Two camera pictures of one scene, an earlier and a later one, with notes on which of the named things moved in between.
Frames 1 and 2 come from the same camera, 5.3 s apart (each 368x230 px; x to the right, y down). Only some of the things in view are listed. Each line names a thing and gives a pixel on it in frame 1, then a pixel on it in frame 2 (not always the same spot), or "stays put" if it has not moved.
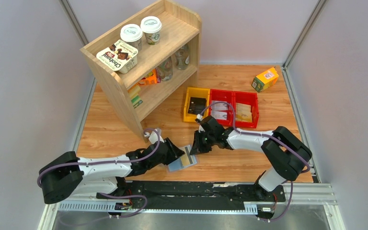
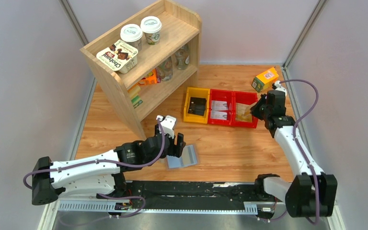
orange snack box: x=153 y=77 stays put
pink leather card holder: x=186 y=160 stays put
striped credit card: x=187 y=159 -> x=246 y=109
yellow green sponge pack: x=133 y=92 stays put
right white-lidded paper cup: x=151 y=26 stays put
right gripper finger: x=199 y=144 -> x=255 y=110
